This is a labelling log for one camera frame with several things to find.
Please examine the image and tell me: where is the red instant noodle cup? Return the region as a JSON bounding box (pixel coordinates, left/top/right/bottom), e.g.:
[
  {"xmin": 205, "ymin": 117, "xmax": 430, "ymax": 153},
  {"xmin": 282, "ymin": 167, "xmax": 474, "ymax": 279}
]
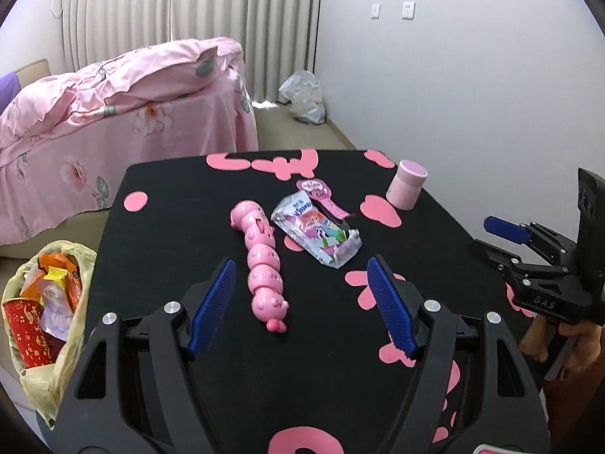
[{"xmin": 3, "ymin": 297, "xmax": 57, "ymax": 369}]

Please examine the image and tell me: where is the silver cartoon snack packet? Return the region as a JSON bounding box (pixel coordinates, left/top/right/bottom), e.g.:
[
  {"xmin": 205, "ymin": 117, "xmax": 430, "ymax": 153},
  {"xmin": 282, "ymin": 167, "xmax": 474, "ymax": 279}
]
[{"xmin": 271, "ymin": 191, "xmax": 362, "ymax": 269}]

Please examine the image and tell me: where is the black pink patterned tablecloth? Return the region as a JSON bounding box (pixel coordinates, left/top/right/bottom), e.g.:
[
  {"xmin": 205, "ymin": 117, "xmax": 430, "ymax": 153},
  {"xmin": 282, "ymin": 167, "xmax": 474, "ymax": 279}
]
[{"xmin": 85, "ymin": 151, "xmax": 524, "ymax": 453}]

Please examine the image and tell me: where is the white wall switch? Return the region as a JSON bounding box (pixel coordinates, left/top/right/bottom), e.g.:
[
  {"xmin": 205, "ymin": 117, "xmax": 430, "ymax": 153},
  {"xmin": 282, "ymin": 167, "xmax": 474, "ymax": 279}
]
[{"xmin": 370, "ymin": 3, "xmax": 382, "ymax": 20}]

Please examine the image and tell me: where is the pink lollipop wrapper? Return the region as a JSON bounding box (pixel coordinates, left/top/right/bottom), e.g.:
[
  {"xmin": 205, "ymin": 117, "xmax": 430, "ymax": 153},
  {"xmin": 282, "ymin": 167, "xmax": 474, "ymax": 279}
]
[{"xmin": 296, "ymin": 178, "xmax": 351, "ymax": 220}]

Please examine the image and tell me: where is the pink duvet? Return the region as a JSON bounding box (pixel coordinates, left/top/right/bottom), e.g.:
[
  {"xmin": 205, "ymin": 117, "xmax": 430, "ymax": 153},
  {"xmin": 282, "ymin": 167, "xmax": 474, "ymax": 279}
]
[{"xmin": 1, "ymin": 37, "xmax": 244, "ymax": 157}]

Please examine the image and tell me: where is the orange plastic snack bag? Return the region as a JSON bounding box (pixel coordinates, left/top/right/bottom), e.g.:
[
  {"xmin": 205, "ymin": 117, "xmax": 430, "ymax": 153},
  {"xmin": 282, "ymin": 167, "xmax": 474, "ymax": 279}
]
[{"xmin": 20, "ymin": 252, "xmax": 82, "ymax": 311}]

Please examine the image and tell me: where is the purple pillow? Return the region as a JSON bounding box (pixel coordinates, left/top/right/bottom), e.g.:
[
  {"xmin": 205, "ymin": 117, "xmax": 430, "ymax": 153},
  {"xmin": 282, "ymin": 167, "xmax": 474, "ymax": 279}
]
[{"xmin": 0, "ymin": 72, "xmax": 20, "ymax": 114}]

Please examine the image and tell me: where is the beige pleated curtain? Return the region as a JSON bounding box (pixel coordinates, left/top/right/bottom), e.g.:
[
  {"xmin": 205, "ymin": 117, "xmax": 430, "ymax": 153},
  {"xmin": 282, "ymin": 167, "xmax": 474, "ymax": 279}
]
[{"xmin": 62, "ymin": 0, "xmax": 320, "ymax": 103}]

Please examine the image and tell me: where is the white wall socket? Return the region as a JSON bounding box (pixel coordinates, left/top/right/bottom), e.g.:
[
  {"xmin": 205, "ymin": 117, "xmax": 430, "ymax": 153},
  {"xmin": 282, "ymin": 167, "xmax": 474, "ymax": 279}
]
[{"xmin": 402, "ymin": 1, "xmax": 416, "ymax": 20}]

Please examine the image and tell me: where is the yellow trash bag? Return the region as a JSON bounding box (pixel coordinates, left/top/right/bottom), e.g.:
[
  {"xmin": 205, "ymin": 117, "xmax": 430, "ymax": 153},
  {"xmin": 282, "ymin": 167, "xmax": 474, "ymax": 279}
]
[{"xmin": 1, "ymin": 241, "xmax": 96, "ymax": 428}]

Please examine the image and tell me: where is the pink floral bed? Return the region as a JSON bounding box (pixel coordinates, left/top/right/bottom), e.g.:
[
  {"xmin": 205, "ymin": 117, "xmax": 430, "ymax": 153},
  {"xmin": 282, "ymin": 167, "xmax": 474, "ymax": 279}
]
[{"xmin": 1, "ymin": 55, "xmax": 258, "ymax": 245}]

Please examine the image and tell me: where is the white plastic bag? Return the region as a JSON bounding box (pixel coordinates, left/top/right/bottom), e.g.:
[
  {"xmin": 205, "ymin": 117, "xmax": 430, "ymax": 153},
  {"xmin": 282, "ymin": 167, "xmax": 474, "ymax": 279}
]
[{"xmin": 279, "ymin": 70, "xmax": 326, "ymax": 125}]

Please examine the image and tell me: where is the pink cylindrical cup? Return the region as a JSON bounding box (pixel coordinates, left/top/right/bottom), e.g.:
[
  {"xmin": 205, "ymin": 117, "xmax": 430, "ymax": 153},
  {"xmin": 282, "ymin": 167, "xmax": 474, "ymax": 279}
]
[{"xmin": 386, "ymin": 160, "xmax": 428, "ymax": 211}]

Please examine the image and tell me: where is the yellow purple snack wrapper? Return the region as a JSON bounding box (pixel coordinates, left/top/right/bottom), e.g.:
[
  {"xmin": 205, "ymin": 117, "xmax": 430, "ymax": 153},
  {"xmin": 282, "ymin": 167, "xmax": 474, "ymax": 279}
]
[{"xmin": 38, "ymin": 279, "xmax": 73, "ymax": 341}]

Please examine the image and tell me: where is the pink caterpillar toy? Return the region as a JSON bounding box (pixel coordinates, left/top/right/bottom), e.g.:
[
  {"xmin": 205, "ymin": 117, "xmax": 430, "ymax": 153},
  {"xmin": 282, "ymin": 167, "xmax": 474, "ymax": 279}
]
[{"xmin": 230, "ymin": 200, "xmax": 289, "ymax": 333}]

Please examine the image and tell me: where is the person's right hand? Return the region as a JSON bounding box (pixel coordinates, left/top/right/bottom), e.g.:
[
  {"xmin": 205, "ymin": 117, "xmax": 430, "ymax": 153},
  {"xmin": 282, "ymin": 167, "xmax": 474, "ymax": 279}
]
[{"xmin": 519, "ymin": 315, "xmax": 603, "ymax": 381}]

